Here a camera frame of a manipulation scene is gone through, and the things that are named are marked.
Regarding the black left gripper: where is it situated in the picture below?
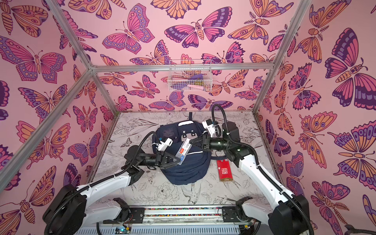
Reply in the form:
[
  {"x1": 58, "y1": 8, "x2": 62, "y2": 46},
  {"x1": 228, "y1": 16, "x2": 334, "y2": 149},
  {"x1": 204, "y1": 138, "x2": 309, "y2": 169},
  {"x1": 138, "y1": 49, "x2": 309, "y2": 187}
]
[{"x1": 136, "y1": 154, "x2": 180, "y2": 171}]

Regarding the clear pack of pens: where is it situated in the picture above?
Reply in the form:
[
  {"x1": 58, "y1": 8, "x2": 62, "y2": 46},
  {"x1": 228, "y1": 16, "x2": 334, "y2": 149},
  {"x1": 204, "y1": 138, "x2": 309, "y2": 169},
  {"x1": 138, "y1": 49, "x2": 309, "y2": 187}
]
[{"x1": 175, "y1": 138, "x2": 192, "y2": 165}]

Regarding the red pencil case pack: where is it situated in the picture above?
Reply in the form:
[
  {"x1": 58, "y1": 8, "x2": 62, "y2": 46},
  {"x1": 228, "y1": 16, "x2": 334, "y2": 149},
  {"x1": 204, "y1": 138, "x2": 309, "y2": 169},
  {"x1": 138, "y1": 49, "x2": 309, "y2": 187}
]
[{"x1": 216, "y1": 159, "x2": 233, "y2": 182}]

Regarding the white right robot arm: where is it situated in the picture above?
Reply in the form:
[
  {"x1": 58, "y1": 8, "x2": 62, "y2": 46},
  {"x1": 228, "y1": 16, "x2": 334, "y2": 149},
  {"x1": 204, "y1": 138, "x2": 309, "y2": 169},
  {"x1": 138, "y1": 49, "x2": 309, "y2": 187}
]
[{"x1": 190, "y1": 119, "x2": 314, "y2": 235}]

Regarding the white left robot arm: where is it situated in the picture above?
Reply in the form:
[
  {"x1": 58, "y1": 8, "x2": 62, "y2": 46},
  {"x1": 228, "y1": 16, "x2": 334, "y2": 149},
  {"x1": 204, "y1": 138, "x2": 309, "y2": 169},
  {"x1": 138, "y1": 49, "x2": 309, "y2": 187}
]
[{"x1": 43, "y1": 139, "x2": 181, "y2": 235}]

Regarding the white wire basket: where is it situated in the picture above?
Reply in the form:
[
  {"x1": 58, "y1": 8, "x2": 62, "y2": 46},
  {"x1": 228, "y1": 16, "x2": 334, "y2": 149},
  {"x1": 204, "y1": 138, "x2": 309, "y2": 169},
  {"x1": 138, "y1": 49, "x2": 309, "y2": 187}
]
[{"x1": 166, "y1": 59, "x2": 213, "y2": 92}]

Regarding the aluminium frame post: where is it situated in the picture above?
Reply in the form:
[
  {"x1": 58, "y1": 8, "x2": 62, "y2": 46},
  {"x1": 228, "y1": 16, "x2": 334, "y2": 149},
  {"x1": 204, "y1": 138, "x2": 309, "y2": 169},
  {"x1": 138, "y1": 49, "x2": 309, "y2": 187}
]
[{"x1": 253, "y1": 0, "x2": 311, "y2": 115}]

